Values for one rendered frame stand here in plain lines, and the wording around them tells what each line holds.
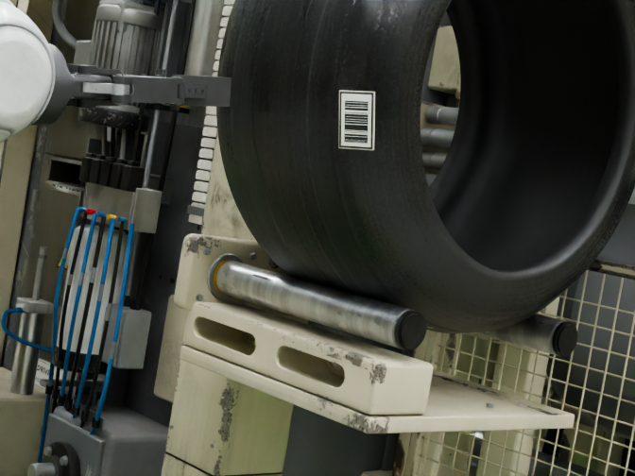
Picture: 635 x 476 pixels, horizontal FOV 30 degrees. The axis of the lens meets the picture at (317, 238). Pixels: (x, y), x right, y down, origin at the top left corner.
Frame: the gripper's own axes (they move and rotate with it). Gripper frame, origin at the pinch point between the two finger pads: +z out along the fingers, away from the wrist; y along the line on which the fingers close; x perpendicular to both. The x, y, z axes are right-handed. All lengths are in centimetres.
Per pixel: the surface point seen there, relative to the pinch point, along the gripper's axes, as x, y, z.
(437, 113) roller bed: 3, 34, 71
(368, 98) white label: -0.3, -11.0, 13.3
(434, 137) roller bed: 7, 33, 70
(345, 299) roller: 22.9, -2.0, 20.3
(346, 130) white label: 3.2, -8.8, 12.6
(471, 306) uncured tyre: 22.9, -11.0, 31.6
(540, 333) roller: 28, -9, 47
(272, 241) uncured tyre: 17.6, 8.3, 17.4
